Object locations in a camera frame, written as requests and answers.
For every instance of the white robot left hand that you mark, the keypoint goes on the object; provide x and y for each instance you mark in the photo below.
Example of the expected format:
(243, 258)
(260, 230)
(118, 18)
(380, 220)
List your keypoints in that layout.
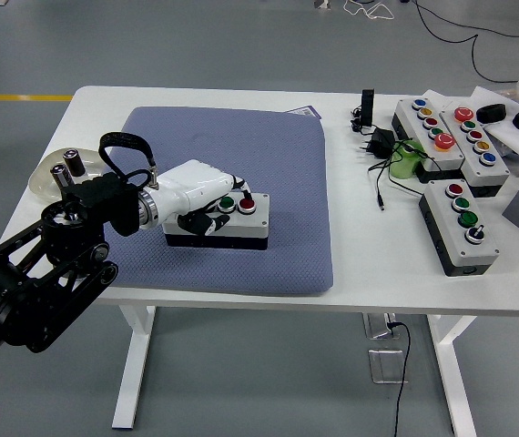
(191, 186)

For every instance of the grey four-button control box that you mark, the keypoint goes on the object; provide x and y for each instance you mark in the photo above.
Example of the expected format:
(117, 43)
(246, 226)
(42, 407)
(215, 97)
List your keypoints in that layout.
(250, 225)

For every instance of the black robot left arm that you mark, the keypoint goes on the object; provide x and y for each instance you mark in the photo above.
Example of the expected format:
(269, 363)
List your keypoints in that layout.
(36, 282)

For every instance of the five-button box with mushroom button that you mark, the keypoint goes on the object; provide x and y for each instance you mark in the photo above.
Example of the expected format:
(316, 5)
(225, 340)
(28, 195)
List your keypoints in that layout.
(480, 170)
(407, 114)

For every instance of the grey four-button box with selector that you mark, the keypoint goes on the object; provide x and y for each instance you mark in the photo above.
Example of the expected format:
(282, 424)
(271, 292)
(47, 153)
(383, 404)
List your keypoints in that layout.
(450, 227)

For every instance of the blue-grey padded mat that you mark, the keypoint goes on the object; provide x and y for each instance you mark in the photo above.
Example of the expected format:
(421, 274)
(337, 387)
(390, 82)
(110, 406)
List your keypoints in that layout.
(264, 150)

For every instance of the dark cylindrical battery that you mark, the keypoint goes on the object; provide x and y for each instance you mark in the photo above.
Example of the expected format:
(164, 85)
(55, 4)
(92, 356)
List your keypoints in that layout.
(74, 163)
(59, 177)

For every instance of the translucent shallow dish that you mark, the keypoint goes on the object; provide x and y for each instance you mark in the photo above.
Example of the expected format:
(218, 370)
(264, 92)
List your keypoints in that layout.
(41, 182)

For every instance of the white table leg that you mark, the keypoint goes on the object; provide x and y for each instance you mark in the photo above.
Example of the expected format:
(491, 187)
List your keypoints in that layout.
(455, 387)
(134, 364)

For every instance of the small black upright box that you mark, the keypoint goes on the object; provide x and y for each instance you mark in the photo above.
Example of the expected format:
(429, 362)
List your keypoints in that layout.
(367, 107)

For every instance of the black power adapter plug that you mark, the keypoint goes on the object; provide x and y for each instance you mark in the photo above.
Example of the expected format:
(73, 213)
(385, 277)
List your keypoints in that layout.
(382, 139)

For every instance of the green plastic cylinder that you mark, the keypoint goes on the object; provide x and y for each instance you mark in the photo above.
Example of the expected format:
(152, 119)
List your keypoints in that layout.
(400, 168)

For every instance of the clear plastic floor plate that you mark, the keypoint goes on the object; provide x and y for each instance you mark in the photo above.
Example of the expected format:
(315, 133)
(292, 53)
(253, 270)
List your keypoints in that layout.
(378, 325)
(384, 366)

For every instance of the white foam sheet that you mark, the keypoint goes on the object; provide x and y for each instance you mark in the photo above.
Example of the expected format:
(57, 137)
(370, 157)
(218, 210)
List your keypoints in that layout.
(514, 139)

